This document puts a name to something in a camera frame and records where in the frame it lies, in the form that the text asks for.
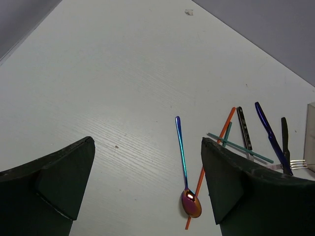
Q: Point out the black knife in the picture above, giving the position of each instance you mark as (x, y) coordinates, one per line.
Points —
(285, 137)

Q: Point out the teal chopstick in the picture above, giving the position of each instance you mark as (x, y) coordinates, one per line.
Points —
(227, 134)

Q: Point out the iridescent long-handled spoon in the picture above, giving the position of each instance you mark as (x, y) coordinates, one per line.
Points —
(190, 201)

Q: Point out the pink-handled fork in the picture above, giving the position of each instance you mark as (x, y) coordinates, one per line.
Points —
(294, 165)

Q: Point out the teal chopstick crossing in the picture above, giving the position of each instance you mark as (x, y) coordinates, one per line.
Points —
(241, 148)

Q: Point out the white paper scrap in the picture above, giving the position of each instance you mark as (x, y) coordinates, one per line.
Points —
(189, 12)

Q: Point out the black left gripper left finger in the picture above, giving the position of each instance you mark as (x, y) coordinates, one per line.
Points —
(43, 197)

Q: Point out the long orange chopstick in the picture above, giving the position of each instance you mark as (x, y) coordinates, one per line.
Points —
(202, 173)

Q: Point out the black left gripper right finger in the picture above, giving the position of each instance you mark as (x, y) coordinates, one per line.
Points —
(249, 199)

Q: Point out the blue iridescent knife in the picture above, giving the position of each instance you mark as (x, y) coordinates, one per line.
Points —
(273, 140)

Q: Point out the clear acrylic utensil organizer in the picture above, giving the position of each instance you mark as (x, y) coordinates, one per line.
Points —
(309, 145)

